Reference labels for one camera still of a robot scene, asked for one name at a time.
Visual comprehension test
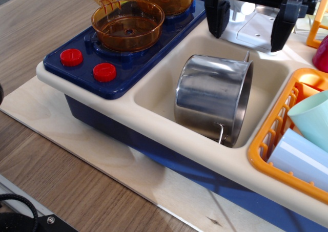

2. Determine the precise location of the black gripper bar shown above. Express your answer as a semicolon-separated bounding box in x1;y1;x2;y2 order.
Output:
204;0;318;52

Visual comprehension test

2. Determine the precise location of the stainless steel pot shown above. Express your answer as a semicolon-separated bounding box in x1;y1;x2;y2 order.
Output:
174;53;253;147

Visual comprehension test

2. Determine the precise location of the beige toy kitchen sink unit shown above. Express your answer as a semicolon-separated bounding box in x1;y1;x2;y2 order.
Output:
36;21;327;226

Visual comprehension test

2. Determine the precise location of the white toy faucet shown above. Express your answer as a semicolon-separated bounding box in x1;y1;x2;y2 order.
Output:
221;0;279;54

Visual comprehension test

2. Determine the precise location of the magenta cup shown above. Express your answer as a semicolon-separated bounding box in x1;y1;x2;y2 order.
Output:
312;36;328;73

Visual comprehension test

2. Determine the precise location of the orange dish rack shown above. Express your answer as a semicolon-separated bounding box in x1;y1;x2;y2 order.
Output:
247;0;328;205

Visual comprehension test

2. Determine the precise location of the mint green cup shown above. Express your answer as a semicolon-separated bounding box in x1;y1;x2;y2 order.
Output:
288;90;327;151

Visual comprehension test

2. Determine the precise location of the amber plastic saucepan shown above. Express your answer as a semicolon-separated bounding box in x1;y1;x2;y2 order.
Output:
91;0;165;52

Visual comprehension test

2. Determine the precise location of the light blue cup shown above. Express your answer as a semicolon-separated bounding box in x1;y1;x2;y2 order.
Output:
267;129;327;191

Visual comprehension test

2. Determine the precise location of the red stove knob right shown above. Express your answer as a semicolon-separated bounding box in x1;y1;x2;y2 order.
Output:
93;62;117;82

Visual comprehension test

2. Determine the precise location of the red stove knob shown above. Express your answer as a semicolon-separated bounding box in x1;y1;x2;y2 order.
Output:
60;49;83;67
93;62;117;82

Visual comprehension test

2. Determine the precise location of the blue toy stove top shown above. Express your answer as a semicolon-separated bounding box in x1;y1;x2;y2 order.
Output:
43;0;206;99

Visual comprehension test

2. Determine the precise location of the red stove knob left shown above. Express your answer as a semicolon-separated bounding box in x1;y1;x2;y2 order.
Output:
60;49;83;67

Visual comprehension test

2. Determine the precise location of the light wooden board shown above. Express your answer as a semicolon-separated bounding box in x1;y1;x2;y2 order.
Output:
0;74;286;232

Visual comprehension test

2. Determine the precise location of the black metal bracket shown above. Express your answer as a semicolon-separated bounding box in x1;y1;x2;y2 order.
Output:
36;214;78;232

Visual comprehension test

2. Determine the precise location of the black braided cable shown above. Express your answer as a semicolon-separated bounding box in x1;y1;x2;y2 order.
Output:
0;193;39;232

